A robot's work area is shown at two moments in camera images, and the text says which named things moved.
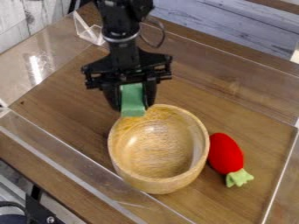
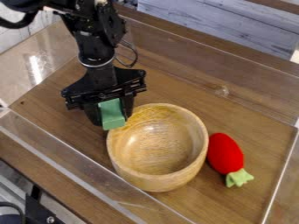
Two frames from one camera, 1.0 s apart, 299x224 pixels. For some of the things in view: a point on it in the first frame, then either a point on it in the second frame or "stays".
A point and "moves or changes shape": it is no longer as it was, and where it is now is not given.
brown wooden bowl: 159,150 stays
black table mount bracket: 37,213 stays
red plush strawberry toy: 225,156 stays
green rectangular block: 132,102 moves or changes shape
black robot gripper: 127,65 → 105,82
